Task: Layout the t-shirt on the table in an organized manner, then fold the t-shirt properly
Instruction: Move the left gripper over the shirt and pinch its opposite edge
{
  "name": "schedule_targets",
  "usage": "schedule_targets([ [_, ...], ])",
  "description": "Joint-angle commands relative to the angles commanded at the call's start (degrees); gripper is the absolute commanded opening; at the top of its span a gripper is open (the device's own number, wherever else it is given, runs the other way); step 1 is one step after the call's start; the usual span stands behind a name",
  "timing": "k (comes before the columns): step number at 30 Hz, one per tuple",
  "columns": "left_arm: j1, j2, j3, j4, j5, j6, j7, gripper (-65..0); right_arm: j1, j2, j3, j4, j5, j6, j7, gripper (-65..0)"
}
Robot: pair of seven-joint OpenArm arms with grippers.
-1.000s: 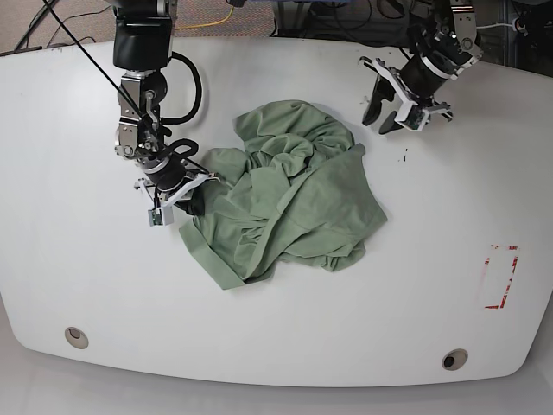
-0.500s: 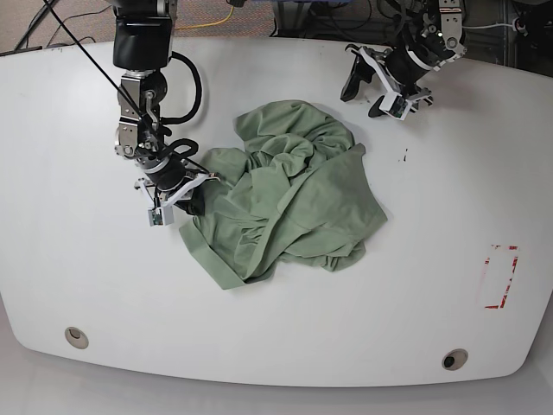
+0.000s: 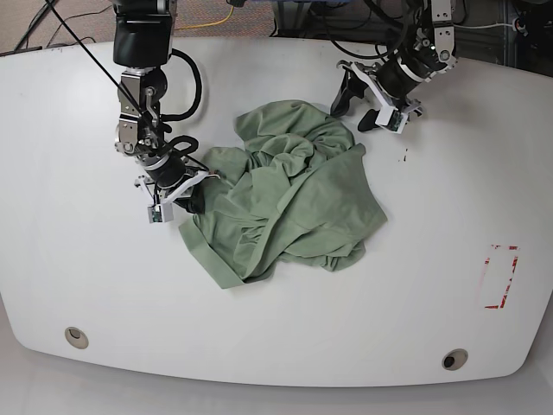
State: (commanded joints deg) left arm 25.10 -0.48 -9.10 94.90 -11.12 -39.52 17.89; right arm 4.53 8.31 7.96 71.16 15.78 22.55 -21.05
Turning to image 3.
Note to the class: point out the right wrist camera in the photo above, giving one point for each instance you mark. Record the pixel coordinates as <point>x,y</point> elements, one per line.
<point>160,213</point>

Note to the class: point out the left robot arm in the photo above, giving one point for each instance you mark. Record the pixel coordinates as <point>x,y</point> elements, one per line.
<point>424,48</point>

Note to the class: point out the left table grommet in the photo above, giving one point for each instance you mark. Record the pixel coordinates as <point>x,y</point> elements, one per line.
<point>76,338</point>

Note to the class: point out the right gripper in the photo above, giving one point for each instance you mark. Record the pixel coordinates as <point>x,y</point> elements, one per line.
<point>168,178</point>

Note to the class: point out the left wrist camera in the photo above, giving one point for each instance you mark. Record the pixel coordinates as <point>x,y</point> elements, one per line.
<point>391,119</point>

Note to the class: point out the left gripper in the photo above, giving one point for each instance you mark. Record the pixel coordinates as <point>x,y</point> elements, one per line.
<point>391,79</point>

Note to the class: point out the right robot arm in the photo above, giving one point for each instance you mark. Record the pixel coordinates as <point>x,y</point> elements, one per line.
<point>142,45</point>

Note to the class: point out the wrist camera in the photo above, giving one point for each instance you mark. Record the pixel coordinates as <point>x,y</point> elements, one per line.
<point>160,213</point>
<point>391,119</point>

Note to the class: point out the table grommet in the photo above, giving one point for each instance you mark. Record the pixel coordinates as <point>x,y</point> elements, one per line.
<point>76,338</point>
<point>455,359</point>

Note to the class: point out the red tape marking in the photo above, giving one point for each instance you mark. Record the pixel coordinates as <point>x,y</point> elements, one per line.
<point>497,275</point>

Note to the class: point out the right table grommet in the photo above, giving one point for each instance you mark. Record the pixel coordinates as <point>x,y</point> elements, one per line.
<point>455,359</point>

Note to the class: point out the green t-shirt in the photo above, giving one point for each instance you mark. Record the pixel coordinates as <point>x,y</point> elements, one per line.
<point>295,191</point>

